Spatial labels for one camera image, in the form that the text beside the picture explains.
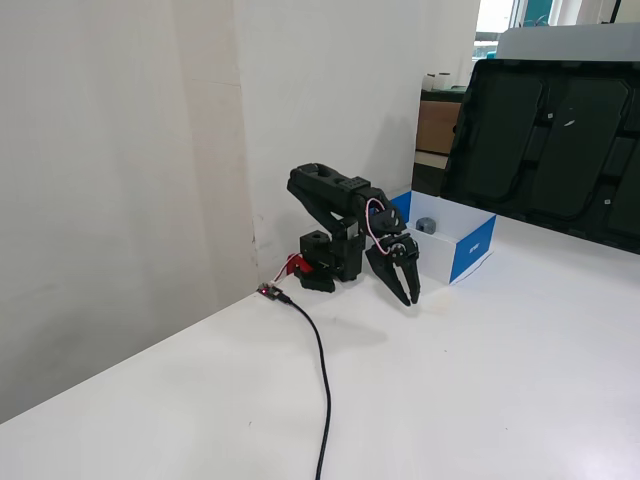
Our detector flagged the black plastic tray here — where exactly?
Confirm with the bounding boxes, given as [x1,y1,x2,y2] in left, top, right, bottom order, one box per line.
[438,58,640,257]

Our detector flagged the brown cardboard box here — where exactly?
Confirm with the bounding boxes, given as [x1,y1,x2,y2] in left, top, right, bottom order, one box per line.
[416,99,464,156]

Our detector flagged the dark shelf unit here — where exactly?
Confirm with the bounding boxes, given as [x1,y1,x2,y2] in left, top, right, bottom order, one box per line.
[411,87,474,199]

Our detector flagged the white and red arm wires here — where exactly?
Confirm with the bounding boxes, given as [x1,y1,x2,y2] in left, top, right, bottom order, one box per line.
[363,197,397,257]

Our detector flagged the black cable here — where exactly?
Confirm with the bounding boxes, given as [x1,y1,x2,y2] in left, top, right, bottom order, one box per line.
[276,291,334,480]

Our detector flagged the red clamp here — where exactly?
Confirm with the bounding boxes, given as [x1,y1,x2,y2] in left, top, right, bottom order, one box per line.
[283,253,315,282]

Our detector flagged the gray panel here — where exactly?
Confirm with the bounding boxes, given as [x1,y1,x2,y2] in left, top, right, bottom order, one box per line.
[496,21,640,64]

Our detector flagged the blue and white box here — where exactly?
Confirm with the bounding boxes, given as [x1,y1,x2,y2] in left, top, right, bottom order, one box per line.
[388,189,499,286]

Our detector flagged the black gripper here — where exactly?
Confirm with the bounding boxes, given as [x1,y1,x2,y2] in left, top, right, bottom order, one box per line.
[364,230,423,307]

